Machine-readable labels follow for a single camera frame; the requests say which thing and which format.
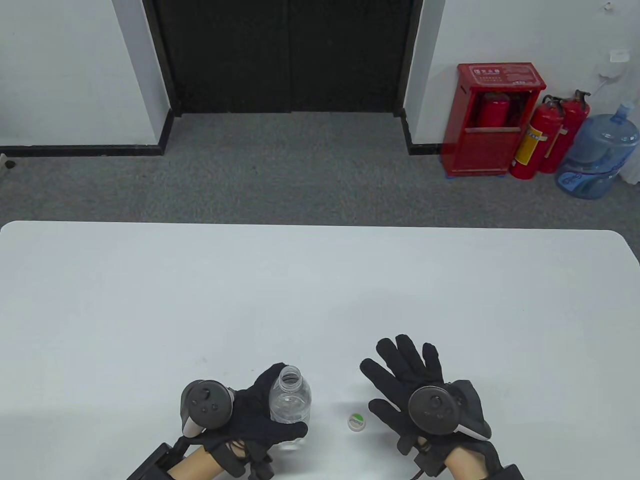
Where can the black right hand controller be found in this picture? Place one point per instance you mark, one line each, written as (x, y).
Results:
(435, 410)

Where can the small black white floor object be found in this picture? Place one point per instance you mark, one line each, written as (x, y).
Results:
(9, 163)

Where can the white wall socket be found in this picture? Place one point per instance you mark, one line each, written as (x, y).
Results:
(619, 56)

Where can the long black baseboard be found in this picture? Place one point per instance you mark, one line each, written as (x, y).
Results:
(80, 149)

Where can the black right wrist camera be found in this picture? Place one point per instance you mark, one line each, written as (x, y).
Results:
(507, 472)

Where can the blue water jug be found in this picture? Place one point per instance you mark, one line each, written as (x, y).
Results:
(597, 155)

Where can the red extinguisher inside cabinet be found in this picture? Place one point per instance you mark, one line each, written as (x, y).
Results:
(492, 112)

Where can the black double door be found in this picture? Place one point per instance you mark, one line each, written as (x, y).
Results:
(285, 55)

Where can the person's right hand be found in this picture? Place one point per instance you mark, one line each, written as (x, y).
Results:
(400, 370)

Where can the red fire extinguisher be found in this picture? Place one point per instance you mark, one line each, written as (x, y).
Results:
(570, 125)

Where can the red extinguisher yellow label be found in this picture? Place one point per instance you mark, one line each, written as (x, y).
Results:
(530, 145)

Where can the person's right forearm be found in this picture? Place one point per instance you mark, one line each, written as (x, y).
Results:
(467, 465)

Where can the person's left hand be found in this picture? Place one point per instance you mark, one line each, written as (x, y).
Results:
(250, 410)

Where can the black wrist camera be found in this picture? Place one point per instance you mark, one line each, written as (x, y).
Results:
(152, 465)
(507, 472)

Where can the person's left forearm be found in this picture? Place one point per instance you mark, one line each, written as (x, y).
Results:
(195, 467)

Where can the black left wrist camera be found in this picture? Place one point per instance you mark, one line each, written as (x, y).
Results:
(152, 465)

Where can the black hand controller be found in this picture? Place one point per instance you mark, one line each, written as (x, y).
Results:
(435, 410)
(207, 405)

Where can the black left hand controller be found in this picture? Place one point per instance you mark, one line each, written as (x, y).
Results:
(207, 405)

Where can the clear mineral water bottle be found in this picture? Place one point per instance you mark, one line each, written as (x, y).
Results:
(290, 400)

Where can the short black baseboard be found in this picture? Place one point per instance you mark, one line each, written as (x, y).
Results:
(425, 148)

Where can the white green bottle cap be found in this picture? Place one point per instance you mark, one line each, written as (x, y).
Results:
(356, 422)

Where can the red fire extinguisher cabinet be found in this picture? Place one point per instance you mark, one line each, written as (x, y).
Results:
(492, 145)

